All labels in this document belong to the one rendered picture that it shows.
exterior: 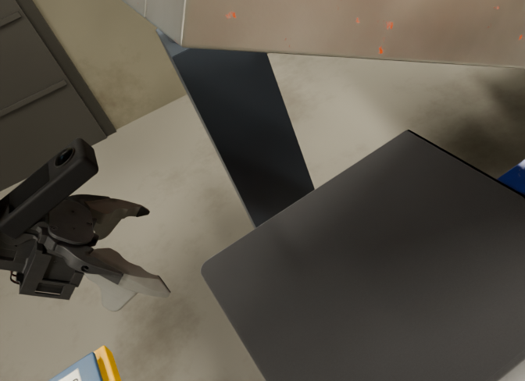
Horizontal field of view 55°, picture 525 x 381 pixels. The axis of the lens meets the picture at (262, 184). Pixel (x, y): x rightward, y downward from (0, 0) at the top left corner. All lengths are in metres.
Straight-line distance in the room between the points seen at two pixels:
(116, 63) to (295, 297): 2.73
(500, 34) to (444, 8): 0.04
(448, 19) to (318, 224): 0.69
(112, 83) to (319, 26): 3.25
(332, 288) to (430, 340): 0.16
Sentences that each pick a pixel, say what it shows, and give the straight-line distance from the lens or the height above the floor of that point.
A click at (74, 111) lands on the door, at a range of 3.42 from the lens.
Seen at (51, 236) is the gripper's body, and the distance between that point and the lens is 0.55.
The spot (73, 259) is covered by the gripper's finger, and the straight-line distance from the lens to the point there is 0.54.
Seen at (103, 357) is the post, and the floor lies 0.95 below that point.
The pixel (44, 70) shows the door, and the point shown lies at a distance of 3.31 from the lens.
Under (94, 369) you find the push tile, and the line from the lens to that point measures 0.87.
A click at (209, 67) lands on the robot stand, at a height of 1.15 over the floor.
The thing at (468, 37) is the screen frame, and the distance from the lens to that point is 0.23.
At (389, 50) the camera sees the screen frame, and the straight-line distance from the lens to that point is 0.20.
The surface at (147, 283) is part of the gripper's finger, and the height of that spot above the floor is 1.22.
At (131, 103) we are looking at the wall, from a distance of 3.48.
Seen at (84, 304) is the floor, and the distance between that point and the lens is 2.49.
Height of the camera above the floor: 1.59
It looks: 40 degrees down
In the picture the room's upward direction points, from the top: 24 degrees counter-clockwise
